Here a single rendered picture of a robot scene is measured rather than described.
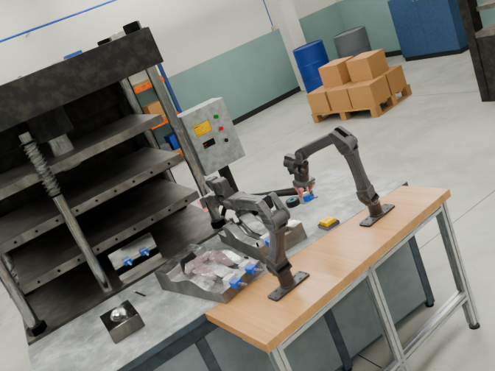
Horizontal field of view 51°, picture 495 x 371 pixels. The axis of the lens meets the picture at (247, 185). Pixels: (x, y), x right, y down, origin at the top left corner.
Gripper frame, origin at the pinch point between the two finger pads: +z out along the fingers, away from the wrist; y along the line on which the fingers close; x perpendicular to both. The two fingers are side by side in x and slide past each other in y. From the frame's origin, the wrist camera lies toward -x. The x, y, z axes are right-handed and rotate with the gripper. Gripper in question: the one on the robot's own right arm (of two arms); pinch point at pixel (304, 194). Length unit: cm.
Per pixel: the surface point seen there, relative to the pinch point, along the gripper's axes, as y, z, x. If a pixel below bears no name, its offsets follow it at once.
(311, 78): -434, 213, -510
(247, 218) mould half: 27.5, 9.7, -13.7
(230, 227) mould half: 37.6, 10.7, -15.5
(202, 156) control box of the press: 17, 3, -77
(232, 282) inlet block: 62, 5, 25
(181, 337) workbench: 89, 23, 21
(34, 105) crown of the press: 98, -56, -86
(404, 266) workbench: -37, 47, 37
